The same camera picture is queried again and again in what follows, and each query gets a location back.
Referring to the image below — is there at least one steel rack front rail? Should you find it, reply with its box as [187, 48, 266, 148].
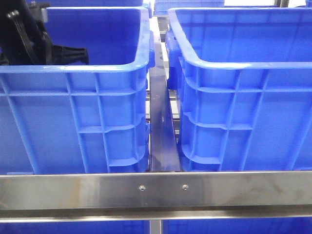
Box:
[0, 171, 312, 222]

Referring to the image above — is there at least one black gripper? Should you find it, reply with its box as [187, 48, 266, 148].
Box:
[0, 0, 89, 65]

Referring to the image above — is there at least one blue plastic crate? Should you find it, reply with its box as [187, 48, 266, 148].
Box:
[0, 7, 155, 175]
[166, 7, 312, 172]

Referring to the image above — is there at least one right blue plastic crate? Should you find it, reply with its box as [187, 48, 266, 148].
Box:
[166, 7, 312, 172]

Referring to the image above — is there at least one lower right blue crate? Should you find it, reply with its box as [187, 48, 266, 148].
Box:
[163, 217, 312, 234]

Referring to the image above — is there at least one lower left blue crate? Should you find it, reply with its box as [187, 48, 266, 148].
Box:
[0, 220, 149, 234]

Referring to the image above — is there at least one left blue plastic crate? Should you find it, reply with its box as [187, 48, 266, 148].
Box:
[0, 7, 155, 175]

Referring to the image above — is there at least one far left blue crate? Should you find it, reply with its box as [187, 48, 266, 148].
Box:
[26, 0, 153, 18]

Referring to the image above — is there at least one far centre blue crate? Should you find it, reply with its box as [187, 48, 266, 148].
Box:
[154, 0, 225, 16]

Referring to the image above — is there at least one steel rack centre divider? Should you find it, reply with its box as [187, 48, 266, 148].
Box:
[150, 35, 181, 172]

